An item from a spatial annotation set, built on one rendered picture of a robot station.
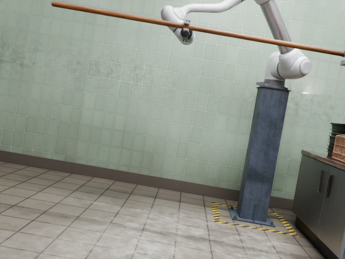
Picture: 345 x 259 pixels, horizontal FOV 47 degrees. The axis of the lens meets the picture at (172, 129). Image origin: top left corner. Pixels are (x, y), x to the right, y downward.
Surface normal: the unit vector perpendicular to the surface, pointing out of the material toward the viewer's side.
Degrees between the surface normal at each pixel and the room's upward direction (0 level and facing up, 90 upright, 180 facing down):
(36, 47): 90
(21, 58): 90
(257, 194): 90
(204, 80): 90
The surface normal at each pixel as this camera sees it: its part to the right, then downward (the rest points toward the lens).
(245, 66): -0.04, 0.05
